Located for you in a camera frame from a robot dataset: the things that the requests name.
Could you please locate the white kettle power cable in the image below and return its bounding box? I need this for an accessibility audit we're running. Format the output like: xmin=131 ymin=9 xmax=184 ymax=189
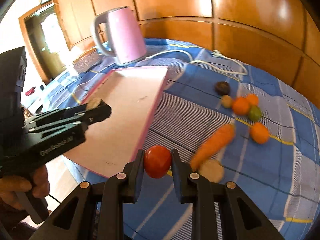
xmin=146 ymin=49 xmax=249 ymax=77

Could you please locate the pink rimmed white tray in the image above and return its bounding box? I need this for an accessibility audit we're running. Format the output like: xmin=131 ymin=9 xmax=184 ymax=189
xmin=64 ymin=66 xmax=168 ymax=178

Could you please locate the red tomato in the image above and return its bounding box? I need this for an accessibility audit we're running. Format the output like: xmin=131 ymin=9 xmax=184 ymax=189
xmin=144 ymin=145 xmax=171 ymax=179

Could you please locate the person left hand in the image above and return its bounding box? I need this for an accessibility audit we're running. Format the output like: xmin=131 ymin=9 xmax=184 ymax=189
xmin=1 ymin=165 xmax=50 ymax=210

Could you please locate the orange mandarin middle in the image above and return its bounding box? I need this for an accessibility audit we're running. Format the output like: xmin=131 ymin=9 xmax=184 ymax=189
xmin=232 ymin=96 xmax=251 ymax=116

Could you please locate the orange carrot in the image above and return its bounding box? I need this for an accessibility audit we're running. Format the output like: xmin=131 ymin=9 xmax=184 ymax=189
xmin=190 ymin=124 xmax=236 ymax=171

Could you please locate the halved dark fruit pale flesh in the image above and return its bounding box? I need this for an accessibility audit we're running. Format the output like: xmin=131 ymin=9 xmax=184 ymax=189
xmin=199 ymin=159 xmax=225 ymax=183

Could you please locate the dark brown round fruit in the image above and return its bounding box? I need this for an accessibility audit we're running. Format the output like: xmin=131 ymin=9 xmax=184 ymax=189
xmin=214 ymin=81 xmax=231 ymax=96

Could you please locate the orange mandarin rear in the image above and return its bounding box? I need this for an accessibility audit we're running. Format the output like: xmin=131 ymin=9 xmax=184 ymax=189
xmin=246 ymin=94 xmax=259 ymax=106

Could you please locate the silver ornate tissue box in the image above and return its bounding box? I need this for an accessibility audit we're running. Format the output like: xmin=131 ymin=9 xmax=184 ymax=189
xmin=72 ymin=48 xmax=101 ymax=75

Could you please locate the wooden framed doorway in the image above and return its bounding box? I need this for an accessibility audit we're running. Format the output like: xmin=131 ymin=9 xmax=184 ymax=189
xmin=18 ymin=1 xmax=70 ymax=84

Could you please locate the small brown kiwi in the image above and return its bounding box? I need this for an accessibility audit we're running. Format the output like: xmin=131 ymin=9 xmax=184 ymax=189
xmin=221 ymin=95 xmax=233 ymax=109

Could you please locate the large orange mandarin front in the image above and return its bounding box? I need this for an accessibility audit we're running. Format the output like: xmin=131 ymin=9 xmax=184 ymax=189
xmin=249 ymin=122 xmax=270 ymax=144

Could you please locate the blue plaid tablecloth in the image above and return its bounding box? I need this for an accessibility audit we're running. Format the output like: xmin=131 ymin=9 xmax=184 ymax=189
xmin=41 ymin=37 xmax=320 ymax=240

